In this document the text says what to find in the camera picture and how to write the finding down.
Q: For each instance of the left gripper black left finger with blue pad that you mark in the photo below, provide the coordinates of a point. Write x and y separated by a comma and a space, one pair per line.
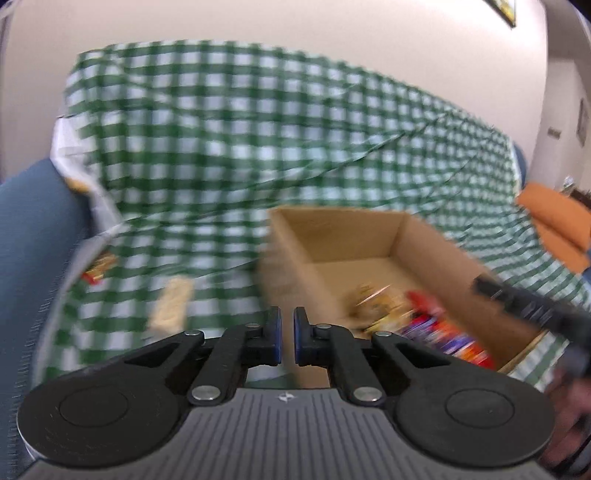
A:
205, 371

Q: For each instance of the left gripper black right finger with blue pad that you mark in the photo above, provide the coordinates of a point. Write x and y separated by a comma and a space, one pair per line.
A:
367, 373

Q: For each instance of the yellow cow snack packet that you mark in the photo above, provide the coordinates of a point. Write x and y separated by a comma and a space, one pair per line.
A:
381, 309

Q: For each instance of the clear wafer block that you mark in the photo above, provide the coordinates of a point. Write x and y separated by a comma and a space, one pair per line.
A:
169, 313

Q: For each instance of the red blue snack bar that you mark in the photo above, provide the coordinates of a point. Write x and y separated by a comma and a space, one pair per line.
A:
445, 337

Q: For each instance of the red gold candy wrapper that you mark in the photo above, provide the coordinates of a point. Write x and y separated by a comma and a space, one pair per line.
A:
97, 270

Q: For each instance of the red snack packet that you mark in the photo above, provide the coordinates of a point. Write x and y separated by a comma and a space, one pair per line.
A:
425, 304

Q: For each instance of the person's right hand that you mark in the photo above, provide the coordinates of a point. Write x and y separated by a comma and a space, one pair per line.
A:
570, 397

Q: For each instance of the orange cushion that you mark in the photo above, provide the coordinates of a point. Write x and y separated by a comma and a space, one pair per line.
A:
563, 225

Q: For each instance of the brown cardboard box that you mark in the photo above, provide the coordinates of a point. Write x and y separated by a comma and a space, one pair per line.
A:
318, 258

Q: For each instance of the green white checkered cloth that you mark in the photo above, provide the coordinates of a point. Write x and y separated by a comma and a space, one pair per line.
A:
182, 147

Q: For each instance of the framed wall picture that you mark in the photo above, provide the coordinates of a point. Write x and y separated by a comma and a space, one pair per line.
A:
506, 9

